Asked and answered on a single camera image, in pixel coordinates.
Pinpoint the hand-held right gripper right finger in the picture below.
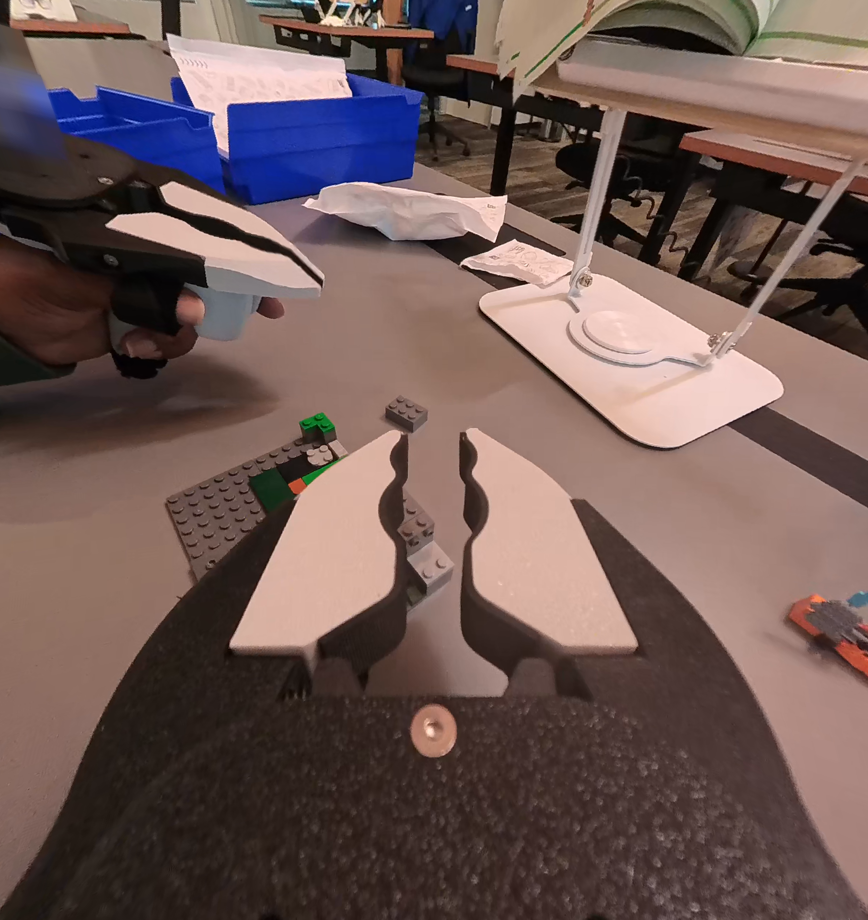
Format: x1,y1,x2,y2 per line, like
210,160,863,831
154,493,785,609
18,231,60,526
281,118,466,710
459,428,639,680

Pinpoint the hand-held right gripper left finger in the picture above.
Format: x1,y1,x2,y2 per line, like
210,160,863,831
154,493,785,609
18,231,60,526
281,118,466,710
229,430,411,698

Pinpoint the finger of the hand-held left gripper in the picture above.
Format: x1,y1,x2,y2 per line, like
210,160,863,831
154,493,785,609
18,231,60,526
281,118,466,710
158,180,320,274
105,213,326,299

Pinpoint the grey brick baseplate model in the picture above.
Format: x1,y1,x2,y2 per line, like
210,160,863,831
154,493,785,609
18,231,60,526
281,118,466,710
166,412,456,615

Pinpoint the dark grey rectangular brick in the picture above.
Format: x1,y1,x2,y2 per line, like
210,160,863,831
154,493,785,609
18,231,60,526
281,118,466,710
385,394,429,433

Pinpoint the brick building instruction booklet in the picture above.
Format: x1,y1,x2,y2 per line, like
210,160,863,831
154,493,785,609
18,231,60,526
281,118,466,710
495,0,868,83

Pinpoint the person's left hand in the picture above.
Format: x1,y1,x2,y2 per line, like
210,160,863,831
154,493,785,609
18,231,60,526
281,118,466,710
0,236,286,369

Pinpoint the white crumpled paper bag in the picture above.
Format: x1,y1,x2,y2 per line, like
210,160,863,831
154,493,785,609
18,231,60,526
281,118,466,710
303,181,509,242

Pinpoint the office table wooden edge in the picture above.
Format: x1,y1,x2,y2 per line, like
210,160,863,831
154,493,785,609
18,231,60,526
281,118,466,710
259,13,435,87
680,128,868,288
444,52,607,198

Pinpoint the blue jacket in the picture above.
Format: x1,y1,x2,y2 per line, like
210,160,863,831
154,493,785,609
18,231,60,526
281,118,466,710
404,0,478,55

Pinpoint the orange toy brick figure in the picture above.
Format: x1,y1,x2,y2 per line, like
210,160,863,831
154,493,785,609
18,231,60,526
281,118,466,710
788,589,868,698

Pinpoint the black office chair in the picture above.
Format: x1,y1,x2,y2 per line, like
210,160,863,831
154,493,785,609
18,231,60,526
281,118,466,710
552,137,694,253
729,208,868,360

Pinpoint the black desk cable channel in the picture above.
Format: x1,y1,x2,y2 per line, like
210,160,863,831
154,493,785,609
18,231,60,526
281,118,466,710
423,221,868,524

